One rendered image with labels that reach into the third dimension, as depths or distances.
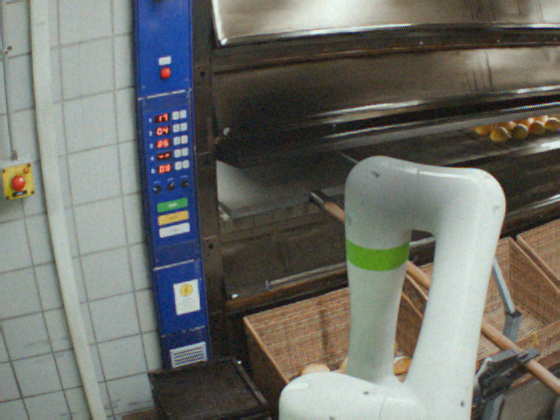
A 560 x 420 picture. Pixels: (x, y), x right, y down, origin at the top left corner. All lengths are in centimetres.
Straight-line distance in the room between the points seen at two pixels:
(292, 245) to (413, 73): 68
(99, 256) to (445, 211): 117
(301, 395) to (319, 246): 136
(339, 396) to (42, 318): 128
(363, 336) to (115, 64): 99
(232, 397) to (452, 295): 112
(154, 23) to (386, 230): 94
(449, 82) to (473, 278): 141
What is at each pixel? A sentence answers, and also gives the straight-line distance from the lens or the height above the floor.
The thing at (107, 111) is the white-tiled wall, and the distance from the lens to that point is 195.
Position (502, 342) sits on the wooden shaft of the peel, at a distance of 164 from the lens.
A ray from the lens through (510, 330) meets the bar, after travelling 221.
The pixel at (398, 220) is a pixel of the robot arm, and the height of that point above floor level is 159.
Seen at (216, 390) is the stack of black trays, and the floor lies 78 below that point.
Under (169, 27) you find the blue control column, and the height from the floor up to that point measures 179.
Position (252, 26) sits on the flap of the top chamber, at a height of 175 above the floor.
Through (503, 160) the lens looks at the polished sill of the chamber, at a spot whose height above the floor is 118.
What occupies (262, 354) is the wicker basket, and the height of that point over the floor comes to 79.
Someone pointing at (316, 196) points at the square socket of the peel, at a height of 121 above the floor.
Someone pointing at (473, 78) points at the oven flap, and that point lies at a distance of 254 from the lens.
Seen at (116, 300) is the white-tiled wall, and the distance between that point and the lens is 217.
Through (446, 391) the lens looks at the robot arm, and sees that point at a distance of 103.
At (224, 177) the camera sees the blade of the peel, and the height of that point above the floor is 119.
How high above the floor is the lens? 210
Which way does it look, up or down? 24 degrees down
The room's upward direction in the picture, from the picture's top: 1 degrees counter-clockwise
